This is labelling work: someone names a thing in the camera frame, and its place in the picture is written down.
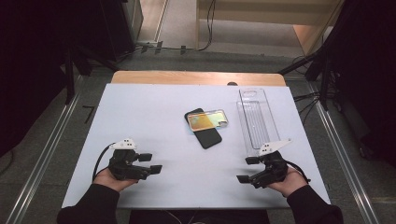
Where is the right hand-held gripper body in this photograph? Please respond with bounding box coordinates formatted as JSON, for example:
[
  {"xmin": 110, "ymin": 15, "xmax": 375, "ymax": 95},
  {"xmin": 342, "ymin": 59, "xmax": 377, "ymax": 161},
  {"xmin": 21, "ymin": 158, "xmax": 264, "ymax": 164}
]
[{"xmin": 248, "ymin": 138, "xmax": 293, "ymax": 189}]

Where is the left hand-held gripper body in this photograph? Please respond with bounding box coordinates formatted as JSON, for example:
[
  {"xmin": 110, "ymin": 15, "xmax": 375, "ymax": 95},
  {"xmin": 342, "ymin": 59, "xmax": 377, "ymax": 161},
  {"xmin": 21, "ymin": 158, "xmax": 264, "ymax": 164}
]
[{"xmin": 106, "ymin": 138, "xmax": 153, "ymax": 182}]

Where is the clear plastic tray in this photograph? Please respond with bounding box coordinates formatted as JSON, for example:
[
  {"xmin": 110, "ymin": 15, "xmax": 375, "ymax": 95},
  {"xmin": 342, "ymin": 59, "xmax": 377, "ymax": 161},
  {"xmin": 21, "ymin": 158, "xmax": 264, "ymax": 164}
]
[{"xmin": 236, "ymin": 88, "xmax": 281, "ymax": 158}]

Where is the black phone case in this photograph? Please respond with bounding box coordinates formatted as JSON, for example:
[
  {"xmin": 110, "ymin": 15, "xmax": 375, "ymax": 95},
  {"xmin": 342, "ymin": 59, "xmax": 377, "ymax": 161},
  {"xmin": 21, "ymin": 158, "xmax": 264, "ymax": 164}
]
[{"xmin": 184, "ymin": 107, "xmax": 223, "ymax": 150}]

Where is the translucent iridescent phone case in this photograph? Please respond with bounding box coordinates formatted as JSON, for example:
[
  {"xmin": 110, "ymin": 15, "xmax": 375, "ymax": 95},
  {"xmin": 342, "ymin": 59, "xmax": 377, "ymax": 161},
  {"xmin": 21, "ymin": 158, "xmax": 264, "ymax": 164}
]
[{"xmin": 187, "ymin": 109, "xmax": 230, "ymax": 133}]

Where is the person's right hand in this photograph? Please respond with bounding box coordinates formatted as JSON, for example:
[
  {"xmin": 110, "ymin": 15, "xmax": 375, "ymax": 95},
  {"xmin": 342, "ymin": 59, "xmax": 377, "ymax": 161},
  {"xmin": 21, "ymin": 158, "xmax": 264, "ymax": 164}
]
[{"xmin": 267, "ymin": 166, "xmax": 309, "ymax": 199}]

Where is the person's left hand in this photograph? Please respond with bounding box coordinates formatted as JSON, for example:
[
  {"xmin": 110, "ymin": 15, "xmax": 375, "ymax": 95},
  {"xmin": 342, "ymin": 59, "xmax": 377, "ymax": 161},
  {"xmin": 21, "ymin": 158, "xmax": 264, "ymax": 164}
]
[{"xmin": 92, "ymin": 167, "xmax": 139, "ymax": 193}]

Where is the white table board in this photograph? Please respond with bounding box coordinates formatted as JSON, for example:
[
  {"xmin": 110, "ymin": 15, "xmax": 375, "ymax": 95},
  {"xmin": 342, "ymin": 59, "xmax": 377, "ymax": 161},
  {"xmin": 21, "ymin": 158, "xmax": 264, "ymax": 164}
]
[{"xmin": 61, "ymin": 83, "xmax": 332, "ymax": 209}]

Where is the black metal stand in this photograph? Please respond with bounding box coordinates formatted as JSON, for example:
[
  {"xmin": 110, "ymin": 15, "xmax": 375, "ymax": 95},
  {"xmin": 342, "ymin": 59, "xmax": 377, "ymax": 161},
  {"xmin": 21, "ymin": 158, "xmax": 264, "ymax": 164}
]
[{"xmin": 64, "ymin": 40, "xmax": 94, "ymax": 105}]

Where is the black tripod stand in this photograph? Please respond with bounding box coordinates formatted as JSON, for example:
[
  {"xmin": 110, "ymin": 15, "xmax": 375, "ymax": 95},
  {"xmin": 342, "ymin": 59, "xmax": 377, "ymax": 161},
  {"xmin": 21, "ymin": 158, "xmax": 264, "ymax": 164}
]
[{"xmin": 278, "ymin": 50, "xmax": 332, "ymax": 110}]

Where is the black curtain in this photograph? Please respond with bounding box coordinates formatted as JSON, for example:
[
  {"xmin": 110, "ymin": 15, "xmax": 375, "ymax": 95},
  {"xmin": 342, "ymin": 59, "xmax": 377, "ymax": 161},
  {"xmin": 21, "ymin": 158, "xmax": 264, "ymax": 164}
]
[
  {"xmin": 326, "ymin": 0, "xmax": 396, "ymax": 167},
  {"xmin": 0, "ymin": 0, "xmax": 74, "ymax": 158}
]

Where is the dark cabinet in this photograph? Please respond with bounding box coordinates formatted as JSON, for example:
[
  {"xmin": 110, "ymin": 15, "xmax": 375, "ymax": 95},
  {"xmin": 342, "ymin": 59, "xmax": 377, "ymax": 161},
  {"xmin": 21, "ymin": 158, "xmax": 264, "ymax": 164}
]
[{"xmin": 92, "ymin": 0, "xmax": 144, "ymax": 62}]

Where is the light wooden shelf unit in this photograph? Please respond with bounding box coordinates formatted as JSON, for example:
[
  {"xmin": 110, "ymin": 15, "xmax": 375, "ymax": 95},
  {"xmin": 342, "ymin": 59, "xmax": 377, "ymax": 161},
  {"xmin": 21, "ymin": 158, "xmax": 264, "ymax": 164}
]
[{"xmin": 195, "ymin": 0, "xmax": 345, "ymax": 57}]

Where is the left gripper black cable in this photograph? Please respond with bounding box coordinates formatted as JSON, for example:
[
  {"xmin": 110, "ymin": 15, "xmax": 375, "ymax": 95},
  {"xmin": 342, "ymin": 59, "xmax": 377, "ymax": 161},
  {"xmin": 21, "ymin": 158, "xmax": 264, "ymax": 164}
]
[{"xmin": 92, "ymin": 143, "xmax": 117, "ymax": 182}]

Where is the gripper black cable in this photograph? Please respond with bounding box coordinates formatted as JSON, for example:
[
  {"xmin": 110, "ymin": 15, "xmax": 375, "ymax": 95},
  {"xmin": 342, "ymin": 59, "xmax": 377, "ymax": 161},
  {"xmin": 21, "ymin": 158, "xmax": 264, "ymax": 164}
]
[
  {"xmin": 284, "ymin": 160, "xmax": 312, "ymax": 185},
  {"xmin": 92, "ymin": 143, "xmax": 117, "ymax": 182}
]

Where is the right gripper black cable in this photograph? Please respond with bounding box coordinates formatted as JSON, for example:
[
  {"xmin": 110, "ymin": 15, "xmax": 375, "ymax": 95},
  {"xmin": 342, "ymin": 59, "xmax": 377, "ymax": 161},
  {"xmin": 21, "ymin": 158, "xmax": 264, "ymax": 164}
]
[{"xmin": 284, "ymin": 160, "xmax": 312, "ymax": 185}]

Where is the aluminium floor rail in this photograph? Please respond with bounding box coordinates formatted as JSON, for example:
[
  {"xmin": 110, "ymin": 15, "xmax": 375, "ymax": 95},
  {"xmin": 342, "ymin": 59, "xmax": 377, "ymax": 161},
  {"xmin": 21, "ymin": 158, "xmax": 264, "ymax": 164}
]
[
  {"xmin": 307, "ymin": 83, "xmax": 380, "ymax": 224},
  {"xmin": 5, "ymin": 92, "xmax": 82, "ymax": 224}
]

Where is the bundle of black floor cables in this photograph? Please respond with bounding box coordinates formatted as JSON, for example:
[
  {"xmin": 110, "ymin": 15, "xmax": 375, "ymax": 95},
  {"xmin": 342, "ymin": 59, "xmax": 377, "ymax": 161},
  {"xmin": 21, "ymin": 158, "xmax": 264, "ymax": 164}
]
[{"xmin": 293, "ymin": 90, "xmax": 322, "ymax": 124}]

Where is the black hanging cable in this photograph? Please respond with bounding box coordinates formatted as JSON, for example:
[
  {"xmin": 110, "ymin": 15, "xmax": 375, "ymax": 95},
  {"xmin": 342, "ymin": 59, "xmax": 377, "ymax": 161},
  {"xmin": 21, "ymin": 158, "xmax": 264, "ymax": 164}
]
[{"xmin": 197, "ymin": 0, "xmax": 218, "ymax": 52}]

